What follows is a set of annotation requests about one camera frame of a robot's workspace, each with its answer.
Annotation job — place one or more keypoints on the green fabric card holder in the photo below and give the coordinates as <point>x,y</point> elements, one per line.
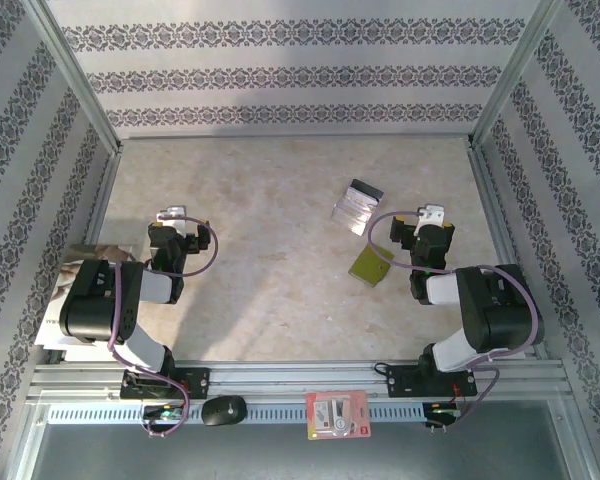
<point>372,266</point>

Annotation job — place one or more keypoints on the clear acrylic card stand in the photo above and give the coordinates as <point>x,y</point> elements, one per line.
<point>352,220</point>

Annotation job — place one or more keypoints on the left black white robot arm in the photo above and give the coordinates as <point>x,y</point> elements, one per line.
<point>150,350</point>

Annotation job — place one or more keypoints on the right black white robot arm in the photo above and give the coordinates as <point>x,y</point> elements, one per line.
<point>505,320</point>

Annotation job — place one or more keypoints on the silver printed card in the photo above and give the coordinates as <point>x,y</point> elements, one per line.
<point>361,200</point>

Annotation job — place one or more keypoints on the plain black card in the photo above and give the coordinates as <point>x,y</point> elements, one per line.
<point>370,189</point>

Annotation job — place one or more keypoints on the printed magazine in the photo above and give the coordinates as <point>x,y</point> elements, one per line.
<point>80,255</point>

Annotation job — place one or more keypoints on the small controller circuit board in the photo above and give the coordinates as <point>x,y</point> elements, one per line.
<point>442,411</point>
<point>165,413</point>

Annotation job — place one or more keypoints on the black computer mouse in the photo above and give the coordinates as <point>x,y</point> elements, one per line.
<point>224,411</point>

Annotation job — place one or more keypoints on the red USB drive package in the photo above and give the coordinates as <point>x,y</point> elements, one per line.
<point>337,415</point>

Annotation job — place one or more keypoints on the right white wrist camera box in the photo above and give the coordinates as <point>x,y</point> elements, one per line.
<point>432,215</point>

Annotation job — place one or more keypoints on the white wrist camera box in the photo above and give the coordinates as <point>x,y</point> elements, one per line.
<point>432,215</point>
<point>172,215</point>

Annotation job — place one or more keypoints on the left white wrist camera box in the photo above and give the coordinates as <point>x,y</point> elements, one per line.
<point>172,215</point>

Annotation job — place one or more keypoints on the aluminium side rail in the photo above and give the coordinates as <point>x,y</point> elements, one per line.
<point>104,195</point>
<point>492,200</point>

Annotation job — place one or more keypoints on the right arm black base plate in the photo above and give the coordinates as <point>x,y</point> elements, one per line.
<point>405,382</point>

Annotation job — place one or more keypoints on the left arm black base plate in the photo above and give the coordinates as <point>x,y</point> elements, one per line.
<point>200,382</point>

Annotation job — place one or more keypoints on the long aluminium mounting rail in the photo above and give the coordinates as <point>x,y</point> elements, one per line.
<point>300,375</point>

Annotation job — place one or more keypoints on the aluminium frame post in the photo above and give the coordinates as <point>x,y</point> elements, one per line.
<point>78,80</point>
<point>512,75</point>

